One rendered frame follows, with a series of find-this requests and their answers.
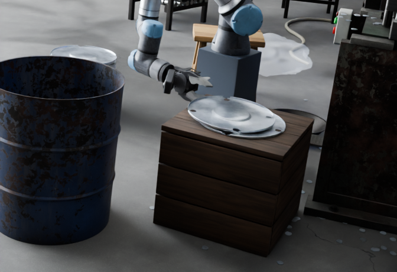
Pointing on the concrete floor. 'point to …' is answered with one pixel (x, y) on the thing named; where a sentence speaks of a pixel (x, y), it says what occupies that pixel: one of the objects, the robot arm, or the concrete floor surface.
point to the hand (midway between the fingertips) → (206, 94)
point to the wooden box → (231, 182)
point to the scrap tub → (57, 147)
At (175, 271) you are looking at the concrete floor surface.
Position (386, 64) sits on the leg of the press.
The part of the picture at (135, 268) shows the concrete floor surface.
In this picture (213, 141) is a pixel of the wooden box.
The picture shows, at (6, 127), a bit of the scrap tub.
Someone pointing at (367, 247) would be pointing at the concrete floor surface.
